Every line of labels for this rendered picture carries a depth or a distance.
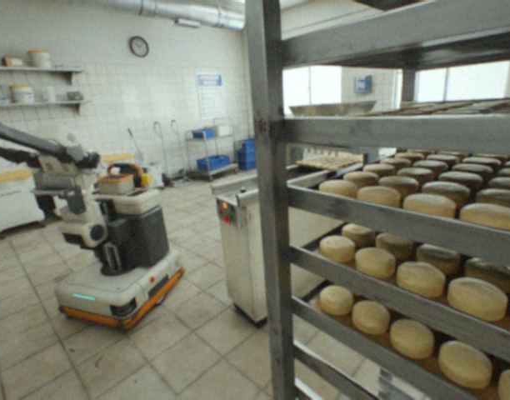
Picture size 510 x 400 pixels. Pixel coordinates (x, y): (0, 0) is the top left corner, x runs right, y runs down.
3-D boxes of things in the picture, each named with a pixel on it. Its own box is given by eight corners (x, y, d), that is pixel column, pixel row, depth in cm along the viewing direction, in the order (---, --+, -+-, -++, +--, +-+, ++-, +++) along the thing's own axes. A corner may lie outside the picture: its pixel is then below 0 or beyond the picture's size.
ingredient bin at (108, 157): (108, 210, 427) (97, 158, 404) (96, 202, 472) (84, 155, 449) (144, 200, 462) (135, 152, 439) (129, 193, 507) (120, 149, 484)
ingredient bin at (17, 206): (-4, 243, 340) (-28, 180, 317) (-11, 230, 382) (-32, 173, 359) (50, 227, 377) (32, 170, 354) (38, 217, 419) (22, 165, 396)
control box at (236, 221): (222, 216, 181) (219, 194, 176) (243, 227, 162) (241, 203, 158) (217, 217, 179) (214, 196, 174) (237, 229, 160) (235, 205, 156)
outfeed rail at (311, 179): (421, 150, 265) (422, 142, 262) (424, 150, 262) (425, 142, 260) (236, 206, 155) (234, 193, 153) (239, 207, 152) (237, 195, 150)
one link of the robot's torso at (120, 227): (102, 241, 208) (94, 208, 200) (134, 244, 198) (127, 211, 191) (69, 260, 184) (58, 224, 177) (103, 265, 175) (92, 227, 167)
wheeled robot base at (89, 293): (127, 265, 262) (121, 240, 255) (187, 274, 241) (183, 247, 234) (57, 316, 202) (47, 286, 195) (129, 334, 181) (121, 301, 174)
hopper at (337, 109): (313, 122, 233) (313, 103, 229) (377, 122, 190) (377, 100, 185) (287, 125, 217) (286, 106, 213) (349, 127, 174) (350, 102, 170)
